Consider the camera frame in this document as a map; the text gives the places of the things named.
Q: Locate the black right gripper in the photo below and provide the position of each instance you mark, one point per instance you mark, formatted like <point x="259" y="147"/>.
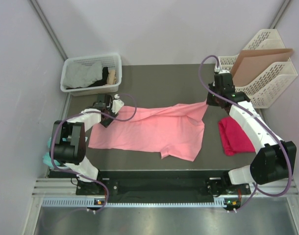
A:
<point x="210" y="102"/>

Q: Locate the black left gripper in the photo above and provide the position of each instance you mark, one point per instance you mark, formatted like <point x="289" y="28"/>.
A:
<point x="106" y="123"/>

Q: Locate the pink t shirt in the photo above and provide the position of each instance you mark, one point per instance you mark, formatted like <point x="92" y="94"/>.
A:
<point x="172" y="131"/>

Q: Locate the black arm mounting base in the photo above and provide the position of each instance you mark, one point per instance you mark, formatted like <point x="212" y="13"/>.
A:
<point x="156" y="186"/>

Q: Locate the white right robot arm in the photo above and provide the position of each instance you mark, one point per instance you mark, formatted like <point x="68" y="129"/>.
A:
<point x="275" y="158"/>

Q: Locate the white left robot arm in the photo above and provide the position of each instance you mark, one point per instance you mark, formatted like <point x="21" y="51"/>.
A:
<point x="68" y="144"/>

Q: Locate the beige garment in basket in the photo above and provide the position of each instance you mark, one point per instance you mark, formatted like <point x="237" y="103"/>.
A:
<point x="111" y="79"/>

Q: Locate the black garment in basket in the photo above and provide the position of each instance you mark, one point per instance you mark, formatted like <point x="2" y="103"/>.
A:
<point x="85" y="79"/>

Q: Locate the brown cardboard sheet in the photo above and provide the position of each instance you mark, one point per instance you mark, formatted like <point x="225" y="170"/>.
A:
<point x="251" y="63"/>

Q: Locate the grey t shirt in basket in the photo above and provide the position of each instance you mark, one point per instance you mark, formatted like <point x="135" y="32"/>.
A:
<point x="74" y="68"/>

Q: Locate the white perforated laundry basket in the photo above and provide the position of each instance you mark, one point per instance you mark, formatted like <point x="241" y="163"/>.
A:
<point x="112" y="61"/>

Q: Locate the cream file organizer rack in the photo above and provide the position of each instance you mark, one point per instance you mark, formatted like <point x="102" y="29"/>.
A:
<point x="266" y="88"/>

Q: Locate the red folded t shirt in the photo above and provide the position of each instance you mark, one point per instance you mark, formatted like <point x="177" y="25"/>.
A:
<point x="234" y="139"/>

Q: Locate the teal cat ear headphones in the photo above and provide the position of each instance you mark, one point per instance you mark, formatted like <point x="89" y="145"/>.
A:
<point x="47" y="159"/>

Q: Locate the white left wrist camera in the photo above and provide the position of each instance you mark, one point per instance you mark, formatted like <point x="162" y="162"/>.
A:
<point x="116" y="103"/>

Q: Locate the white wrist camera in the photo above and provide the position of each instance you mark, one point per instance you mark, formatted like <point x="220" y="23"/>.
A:
<point x="219" y="70"/>
<point x="116" y="103"/>

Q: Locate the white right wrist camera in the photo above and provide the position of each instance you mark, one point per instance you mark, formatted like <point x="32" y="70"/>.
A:
<point x="219" y="70"/>

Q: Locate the grey slotted cable duct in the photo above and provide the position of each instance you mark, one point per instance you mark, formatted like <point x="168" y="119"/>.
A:
<point x="97" y="203"/>

